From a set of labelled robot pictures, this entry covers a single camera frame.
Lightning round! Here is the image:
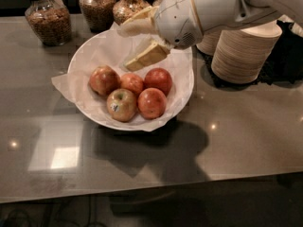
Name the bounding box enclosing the red apple back right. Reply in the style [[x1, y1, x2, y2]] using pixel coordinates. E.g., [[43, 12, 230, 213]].
[[144, 68, 172, 96]]

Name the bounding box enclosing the glass cereal jar far left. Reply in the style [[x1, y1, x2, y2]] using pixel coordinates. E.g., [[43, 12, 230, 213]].
[[25, 0, 72, 46]]

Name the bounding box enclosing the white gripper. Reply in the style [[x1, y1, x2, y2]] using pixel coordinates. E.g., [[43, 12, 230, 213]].
[[117, 0, 203, 72]]

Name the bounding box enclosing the red apple back left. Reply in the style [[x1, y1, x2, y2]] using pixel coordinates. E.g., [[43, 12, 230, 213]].
[[89, 65, 120, 96]]

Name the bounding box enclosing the red apple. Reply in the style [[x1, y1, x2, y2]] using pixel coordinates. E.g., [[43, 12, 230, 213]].
[[144, 68, 172, 96], [89, 65, 120, 96]]

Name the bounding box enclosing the paper bowl stack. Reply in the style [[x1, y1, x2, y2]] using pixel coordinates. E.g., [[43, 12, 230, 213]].
[[211, 21, 282, 84], [196, 31, 221, 56]]

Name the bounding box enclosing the paper bowl stack front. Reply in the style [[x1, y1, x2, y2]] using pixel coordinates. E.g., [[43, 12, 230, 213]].
[[211, 21, 282, 84]]

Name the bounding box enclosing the orange-red apple front right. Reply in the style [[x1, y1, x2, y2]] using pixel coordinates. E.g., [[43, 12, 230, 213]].
[[137, 88, 167, 119]]

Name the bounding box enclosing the dark apple back middle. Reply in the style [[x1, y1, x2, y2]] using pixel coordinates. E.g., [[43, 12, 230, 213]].
[[120, 73, 144, 96]]

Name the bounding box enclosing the white paper liner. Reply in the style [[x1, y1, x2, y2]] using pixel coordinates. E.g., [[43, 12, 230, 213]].
[[50, 22, 194, 132]]

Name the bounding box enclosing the yellow-red apple with sticker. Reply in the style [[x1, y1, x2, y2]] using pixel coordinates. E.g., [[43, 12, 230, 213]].
[[107, 89, 137, 122]]

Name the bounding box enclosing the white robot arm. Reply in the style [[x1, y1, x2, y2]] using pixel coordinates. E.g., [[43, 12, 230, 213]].
[[118, 0, 303, 71]]

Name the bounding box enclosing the paper bowl stack back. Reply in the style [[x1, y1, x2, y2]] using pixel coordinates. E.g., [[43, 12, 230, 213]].
[[196, 31, 221, 56]]

